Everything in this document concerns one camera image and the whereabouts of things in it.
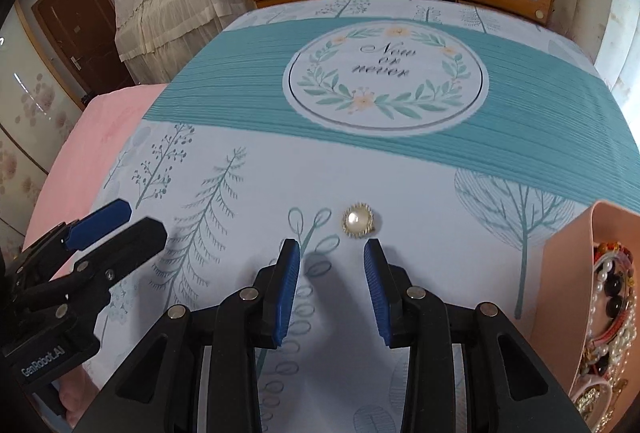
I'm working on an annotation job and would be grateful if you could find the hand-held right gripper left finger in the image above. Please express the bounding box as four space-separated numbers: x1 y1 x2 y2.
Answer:
70 238 302 433

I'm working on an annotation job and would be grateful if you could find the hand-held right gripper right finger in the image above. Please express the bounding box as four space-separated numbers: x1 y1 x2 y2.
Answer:
363 238 593 433

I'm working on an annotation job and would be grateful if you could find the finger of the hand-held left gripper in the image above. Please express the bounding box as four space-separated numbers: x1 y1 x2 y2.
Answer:
15 198 133 280
10 215 168 320

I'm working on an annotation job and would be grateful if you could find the round pearl brooch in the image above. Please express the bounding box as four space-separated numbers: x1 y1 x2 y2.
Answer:
342 202 381 239

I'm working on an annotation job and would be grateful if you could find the pink jewelry box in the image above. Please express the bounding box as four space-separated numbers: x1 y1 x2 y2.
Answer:
542 199 640 433

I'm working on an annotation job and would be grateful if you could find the pile of mixed jewelry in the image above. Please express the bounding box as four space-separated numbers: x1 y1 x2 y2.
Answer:
575 240 640 433

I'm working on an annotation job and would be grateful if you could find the pink blanket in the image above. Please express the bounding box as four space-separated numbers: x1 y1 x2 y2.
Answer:
22 83 171 429

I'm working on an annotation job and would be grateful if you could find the floral wardrobe door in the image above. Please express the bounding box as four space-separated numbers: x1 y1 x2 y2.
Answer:
0 0 83 239

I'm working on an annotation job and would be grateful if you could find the teal printed bedsheet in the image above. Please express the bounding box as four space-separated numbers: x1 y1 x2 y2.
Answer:
82 0 640 433

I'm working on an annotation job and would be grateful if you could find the brown wooden door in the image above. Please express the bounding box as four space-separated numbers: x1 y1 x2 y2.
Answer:
31 0 136 106

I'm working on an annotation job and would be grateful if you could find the white curtain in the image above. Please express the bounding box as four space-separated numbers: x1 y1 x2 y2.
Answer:
595 0 640 91

